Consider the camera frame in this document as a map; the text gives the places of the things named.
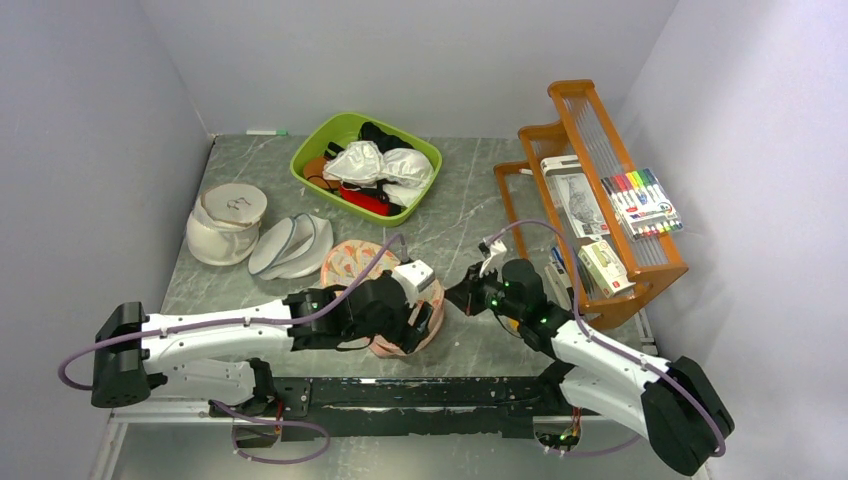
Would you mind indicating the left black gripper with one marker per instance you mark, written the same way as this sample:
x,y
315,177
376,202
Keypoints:
x,y
405,335

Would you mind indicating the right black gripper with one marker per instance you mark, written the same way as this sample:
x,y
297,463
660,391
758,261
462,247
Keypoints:
x,y
465,295

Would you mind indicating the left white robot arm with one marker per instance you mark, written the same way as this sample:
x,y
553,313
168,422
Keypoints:
x,y
223,355

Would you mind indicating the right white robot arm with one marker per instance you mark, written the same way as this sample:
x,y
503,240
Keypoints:
x,y
670,404

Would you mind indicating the white mesh laundry bag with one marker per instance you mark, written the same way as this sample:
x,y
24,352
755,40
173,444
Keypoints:
x,y
293,248

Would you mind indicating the white bra in bin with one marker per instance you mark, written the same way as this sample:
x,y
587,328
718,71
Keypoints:
x,y
401,174

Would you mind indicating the white cylindrical laundry bag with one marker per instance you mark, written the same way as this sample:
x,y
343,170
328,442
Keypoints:
x,y
223,226

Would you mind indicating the red garment in bin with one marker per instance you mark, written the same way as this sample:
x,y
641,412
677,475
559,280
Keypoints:
x,y
366,201

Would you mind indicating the small white green box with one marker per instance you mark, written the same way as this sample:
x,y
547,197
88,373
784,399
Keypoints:
x,y
605,268

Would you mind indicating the green plastic bin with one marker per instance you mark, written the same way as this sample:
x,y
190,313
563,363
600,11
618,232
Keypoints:
x,y
330,139

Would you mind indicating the orange wooden rack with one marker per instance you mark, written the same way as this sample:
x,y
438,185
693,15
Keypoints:
x,y
584,128

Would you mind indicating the black garment in bin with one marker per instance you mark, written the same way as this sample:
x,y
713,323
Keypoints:
x,y
384,142

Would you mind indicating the coloured marker pack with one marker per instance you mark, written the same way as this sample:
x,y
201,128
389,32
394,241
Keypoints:
x,y
641,205

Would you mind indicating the green white marker pen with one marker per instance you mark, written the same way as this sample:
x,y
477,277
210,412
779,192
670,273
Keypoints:
x,y
261,132

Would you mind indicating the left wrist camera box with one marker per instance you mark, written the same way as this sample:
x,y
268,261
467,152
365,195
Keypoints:
x,y
414,277

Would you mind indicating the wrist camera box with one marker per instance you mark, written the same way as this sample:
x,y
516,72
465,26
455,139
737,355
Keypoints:
x,y
493,256
414,277

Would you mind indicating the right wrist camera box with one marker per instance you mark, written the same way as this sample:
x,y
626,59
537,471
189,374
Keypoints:
x,y
493,256

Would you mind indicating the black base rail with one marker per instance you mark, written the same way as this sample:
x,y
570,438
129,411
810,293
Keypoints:
x,y
511,406

